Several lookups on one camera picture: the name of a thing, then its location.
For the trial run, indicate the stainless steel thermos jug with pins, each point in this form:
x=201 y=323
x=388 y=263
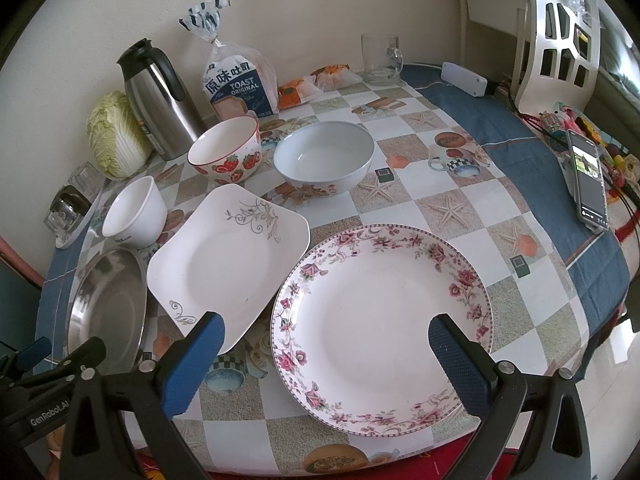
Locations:
x=161 y=102

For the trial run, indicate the toast bread bag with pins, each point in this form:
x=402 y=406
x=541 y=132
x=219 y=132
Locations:
x=237 y=80

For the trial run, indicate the small white bowl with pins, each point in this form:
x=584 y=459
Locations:
x=137 y=216

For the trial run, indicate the napa cabbage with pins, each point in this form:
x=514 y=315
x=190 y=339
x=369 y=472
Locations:
x=117 y=141

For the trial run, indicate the orange snack packet right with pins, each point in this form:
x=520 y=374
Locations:
x=335 y=77

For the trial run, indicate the large white blue bowl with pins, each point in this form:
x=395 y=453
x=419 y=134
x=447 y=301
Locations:
x=325 y=158

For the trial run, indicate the orange snack packet left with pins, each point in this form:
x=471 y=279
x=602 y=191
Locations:
x=297 y=92

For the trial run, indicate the clear glass mug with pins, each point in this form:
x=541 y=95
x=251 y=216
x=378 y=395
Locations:
x=382 y=58

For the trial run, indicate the stainless steel round pan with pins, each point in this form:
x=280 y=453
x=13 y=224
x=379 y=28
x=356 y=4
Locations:
x=110 y=303

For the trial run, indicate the glass tray with cups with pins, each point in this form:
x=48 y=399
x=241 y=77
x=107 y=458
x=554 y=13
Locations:
x=74 y=204

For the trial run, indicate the smartphone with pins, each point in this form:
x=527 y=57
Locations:
x=589 y=190

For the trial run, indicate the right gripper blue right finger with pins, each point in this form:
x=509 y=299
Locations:
x=466 y=364

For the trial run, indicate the floral rimmed round plate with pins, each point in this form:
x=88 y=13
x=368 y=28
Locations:
x=349 y=328

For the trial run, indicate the checkered tablecloth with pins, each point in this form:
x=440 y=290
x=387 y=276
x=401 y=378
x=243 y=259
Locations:
x=463 y=169

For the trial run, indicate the orange snack packet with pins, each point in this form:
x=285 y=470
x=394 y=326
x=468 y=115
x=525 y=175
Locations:
x=335 y=77
x=297 y=92

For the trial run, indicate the colourful toys pile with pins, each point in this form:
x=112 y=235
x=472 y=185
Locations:
x=620 y=166

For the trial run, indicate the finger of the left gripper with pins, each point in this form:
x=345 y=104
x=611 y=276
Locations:
x=36 y=352
x=90 y=354

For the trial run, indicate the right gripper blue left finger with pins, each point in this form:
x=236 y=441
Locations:
x=185 y=364

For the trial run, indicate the white square plate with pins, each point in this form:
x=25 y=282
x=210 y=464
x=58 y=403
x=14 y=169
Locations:
x=230 y=257

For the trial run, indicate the strawberry pattern bowl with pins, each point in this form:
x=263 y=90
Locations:
x=229 y=152

